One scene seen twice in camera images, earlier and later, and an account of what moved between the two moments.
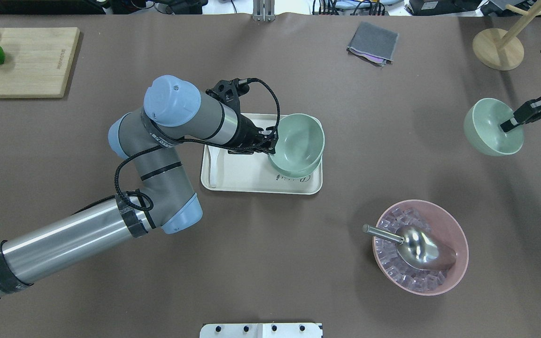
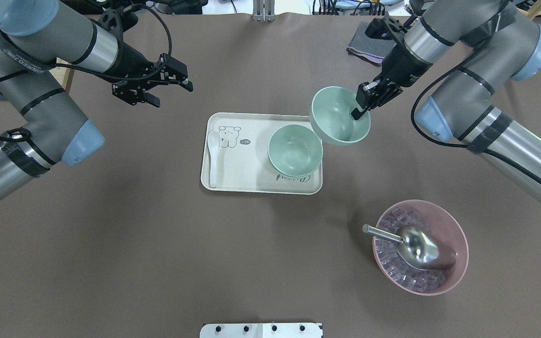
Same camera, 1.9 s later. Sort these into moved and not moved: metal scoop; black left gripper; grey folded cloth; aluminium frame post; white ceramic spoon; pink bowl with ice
Moved: black left gripper
Not moved: aluminium frame post; pink bowl with ice; grey folded cloth; white ceramic spoon; metal scoop
